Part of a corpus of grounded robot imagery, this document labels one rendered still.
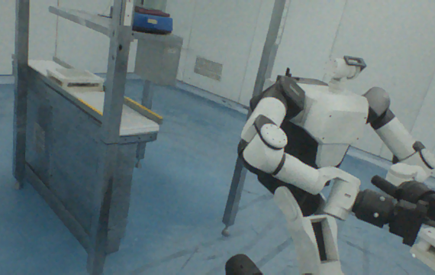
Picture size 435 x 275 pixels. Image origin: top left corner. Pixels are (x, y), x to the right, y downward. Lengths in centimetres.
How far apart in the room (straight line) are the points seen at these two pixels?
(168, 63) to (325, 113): 84
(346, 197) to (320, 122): 30
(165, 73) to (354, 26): 357
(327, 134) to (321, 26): 399
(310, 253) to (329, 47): 398
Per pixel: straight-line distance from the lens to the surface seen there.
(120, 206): 221
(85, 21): 184
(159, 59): 183
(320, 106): 129
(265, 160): 101
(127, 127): 185
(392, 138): 157
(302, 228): 143
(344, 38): 514
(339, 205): 110
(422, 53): 490
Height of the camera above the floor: 145
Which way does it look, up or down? 20 degrees down
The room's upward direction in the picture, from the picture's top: 12 degrees clockwise
